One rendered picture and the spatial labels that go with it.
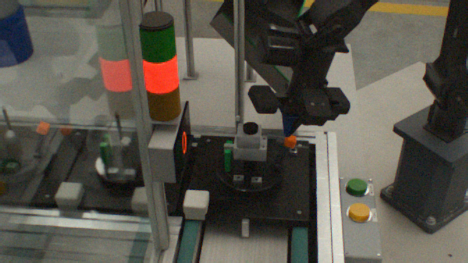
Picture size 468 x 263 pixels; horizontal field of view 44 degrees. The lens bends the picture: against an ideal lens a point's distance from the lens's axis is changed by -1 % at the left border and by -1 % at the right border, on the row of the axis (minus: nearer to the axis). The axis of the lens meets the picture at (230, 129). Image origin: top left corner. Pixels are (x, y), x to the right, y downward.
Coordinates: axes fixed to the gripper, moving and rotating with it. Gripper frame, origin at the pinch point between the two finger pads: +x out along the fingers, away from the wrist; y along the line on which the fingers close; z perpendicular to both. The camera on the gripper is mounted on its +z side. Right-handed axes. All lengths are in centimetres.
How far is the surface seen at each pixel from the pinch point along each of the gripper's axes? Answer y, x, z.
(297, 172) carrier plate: 6.0, 13.8, -0.3
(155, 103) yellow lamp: -29.8, -11.7, 10.2
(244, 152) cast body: -6.6, 8.9, -1.6
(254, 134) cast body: -5.6, 4.8, -2.0
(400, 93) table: 52, 16, -33
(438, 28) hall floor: 206, 79, -190
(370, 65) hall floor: 146, 91, -163
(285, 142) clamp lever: 0.4, 5.1, 0.0
